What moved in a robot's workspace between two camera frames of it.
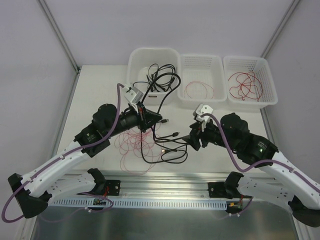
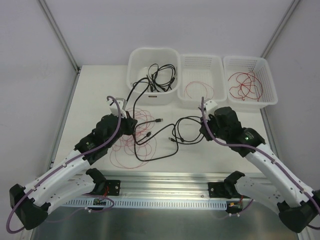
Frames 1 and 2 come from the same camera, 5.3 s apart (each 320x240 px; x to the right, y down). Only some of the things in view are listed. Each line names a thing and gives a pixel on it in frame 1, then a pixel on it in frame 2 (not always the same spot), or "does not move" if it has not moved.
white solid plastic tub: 160,66 does not move
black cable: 157,79 → 133,87
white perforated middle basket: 202,79 does not move
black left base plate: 114,187 does not move
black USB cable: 182,148 → 185,140
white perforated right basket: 249,82 does not move
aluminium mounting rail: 79,185 does not move
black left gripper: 143,120 → 130,122
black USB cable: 161,78 does not move
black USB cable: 145,94 → 171,124
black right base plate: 222,190 does not move
